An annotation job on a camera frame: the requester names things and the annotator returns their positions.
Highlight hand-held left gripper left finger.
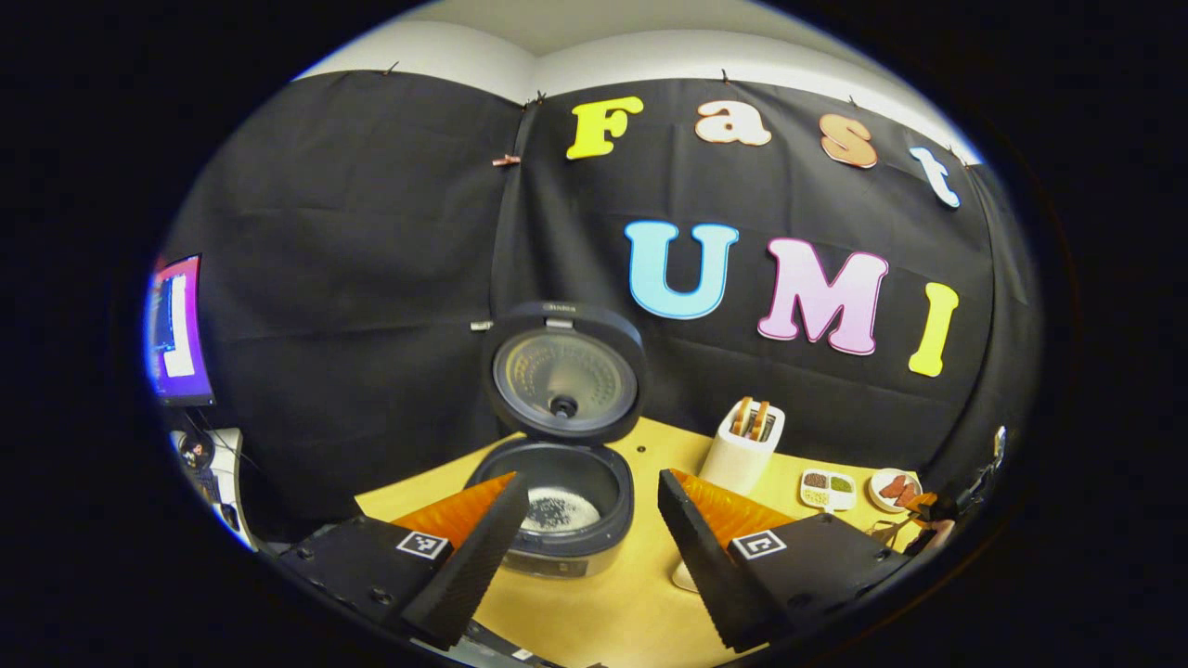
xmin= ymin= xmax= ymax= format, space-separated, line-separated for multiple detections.
xmin=278 ymin=471 xmax=530 ymax=650

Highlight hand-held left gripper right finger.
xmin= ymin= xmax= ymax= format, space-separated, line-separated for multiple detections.
xmin=657 ymin=469 xmax=915 ymax=653

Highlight white rice grains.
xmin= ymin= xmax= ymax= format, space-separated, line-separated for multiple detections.
xmin=524 ymin=487 xmax=602 ymax=534

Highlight dark grey rice cooker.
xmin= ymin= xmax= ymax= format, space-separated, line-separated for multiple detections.
xmin=464 ymin=300 xmax=648 ymax=578

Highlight shiny metal object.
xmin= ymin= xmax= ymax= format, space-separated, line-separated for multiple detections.
xmin=965 ymin=425 xmax=1008 ymax=507

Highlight round white plate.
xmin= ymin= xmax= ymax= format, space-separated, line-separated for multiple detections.
xmin=869 ymin=468 xmax=923 ymax=513

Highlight white toaster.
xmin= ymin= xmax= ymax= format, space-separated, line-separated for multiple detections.
xmin=698 ymin=397 xmax=786 ymax=495

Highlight white divided bean dish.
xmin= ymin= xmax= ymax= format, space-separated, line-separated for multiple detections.
xmin=800 ymin=469 xmax=858 ymax=512

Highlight black backdrop cloth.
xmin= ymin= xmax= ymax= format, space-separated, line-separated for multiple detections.
xmin=162 ymin=70 xmax=1045 ymax=539

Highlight computer monitor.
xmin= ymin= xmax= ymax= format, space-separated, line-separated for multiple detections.
xmin=144 ymin=253 xmax=216 ymax=407

